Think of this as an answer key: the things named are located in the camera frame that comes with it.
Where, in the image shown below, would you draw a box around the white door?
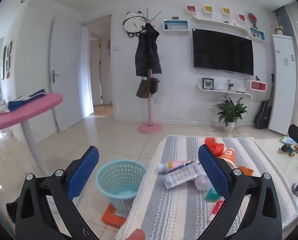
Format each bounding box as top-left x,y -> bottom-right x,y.
50,15 -> 85,133

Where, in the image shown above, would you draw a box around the red round ornament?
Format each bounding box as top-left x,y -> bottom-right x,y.
248,13 -> 258,29

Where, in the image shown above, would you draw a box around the orange wrapper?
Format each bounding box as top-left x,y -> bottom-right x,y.
239,166 -> 255,178

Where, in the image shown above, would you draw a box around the long curved white wall shelf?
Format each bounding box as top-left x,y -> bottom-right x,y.
192,14 -> 250,39

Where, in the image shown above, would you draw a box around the grey striped tablecloth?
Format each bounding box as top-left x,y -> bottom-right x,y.
116,135 -> 298,240

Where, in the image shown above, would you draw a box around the orange flat box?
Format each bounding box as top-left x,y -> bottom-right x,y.
101,203 -> 127,229

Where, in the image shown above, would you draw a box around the blue folded cloth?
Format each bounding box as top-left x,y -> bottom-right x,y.
7,89 -> 47,112

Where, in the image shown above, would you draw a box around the red wrapper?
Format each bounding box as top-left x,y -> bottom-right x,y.
211,200 -> 224,214

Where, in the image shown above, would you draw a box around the black coat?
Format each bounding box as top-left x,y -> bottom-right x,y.
135,23 -> 162,77

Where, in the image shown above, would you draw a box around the brown handbag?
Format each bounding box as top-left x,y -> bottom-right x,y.
136,77 -> 151,98

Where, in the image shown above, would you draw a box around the grey curtain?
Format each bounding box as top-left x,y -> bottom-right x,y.
274,5 -> 293,37

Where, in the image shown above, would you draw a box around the framed butterfly picture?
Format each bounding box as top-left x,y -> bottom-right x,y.
202,78 -> 214,90

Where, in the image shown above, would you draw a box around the colourful toy cube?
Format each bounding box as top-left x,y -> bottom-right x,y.
279,144 -> 298,157

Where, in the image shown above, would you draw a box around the short curved white wall shelf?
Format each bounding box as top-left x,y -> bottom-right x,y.
196,84 -> 253,100

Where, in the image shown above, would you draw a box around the dark wall picture frames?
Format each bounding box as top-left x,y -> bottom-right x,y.
2,41 -> 13,80

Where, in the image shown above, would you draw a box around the panda wall clock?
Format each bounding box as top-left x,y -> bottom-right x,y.
122,10 -> 147,38

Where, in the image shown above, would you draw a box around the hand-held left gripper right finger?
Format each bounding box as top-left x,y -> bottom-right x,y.
198,144 -> 282,240

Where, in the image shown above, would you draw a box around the black acoustic guitar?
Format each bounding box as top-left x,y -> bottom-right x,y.
254,74 -> 276,130

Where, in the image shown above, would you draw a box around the pink round table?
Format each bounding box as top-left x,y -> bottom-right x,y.
0,93 -> 63,175

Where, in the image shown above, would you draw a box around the black handbag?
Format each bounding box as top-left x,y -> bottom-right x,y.
149,78 -> 161,95

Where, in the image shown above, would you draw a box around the blue box shelf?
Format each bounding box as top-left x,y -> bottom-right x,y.
250,27 -> 265,41
163,19 -> 189,32

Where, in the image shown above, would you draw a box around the orange paper cup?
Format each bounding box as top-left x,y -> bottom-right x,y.
218,148 -> 236,167

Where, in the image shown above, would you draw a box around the pink round lid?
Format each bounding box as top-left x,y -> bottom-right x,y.
194,175 -> 211,193

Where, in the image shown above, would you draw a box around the teal plastic waste basket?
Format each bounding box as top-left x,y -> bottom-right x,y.
96,160 -> 147,218

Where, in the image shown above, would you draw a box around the red oval box shelf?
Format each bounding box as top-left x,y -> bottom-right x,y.
244,79 -> 267,92

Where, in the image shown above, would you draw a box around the black flat television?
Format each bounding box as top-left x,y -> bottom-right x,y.
192,28 -> 254,76

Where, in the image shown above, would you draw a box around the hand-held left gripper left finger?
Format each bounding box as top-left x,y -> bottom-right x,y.
15,145 -> 100,240

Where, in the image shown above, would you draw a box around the pink coat rack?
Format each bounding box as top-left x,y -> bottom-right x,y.
137,9 -> 164,133

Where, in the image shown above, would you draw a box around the green snack packet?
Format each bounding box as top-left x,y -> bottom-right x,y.
204,187 -> 218,202

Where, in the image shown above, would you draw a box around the white standing air conditioner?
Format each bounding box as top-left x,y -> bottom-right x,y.
268,34 -> 298,136

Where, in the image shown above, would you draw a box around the green potted plant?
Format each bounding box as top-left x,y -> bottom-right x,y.
212,95 -> 248,132

